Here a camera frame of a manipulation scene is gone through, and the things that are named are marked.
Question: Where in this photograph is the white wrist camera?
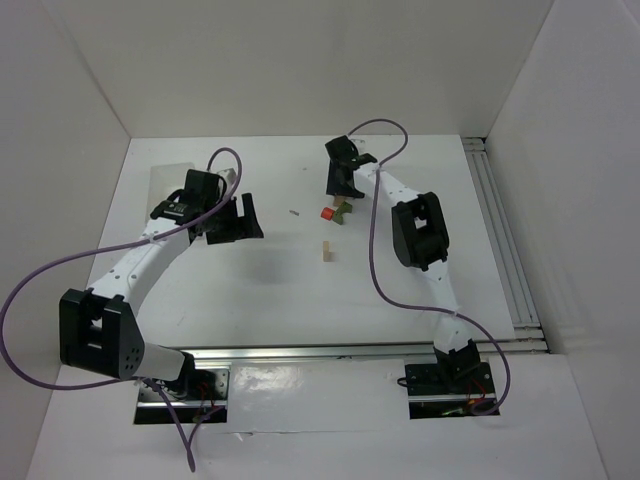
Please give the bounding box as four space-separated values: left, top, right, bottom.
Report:
216 168 237 188
352 139 366 151

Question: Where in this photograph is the natural wood block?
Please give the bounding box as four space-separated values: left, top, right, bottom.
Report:
322 240 336 263

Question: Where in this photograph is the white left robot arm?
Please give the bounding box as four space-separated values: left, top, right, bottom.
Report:
59 169 264 399

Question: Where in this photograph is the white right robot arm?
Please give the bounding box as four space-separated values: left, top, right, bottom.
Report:
325 135 481 393

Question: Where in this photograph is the red wood cylinder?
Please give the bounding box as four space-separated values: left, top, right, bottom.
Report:
321 207 335 221

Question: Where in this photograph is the white perforated box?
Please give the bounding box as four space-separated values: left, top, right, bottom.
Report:
148 162 195 205

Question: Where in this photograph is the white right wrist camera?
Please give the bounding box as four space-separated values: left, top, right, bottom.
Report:
352 139 366 151

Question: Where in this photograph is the green wood block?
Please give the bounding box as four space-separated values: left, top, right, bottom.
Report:
332 201 353 225

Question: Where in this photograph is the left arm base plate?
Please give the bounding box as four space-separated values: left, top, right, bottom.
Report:
133 366 230 425

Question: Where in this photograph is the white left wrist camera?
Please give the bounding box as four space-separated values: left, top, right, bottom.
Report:
216 168 237 188

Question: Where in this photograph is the aluminium rail front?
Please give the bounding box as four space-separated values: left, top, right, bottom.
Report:
187 342 435 365

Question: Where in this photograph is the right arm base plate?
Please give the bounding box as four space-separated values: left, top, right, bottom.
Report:
396 362 497 420

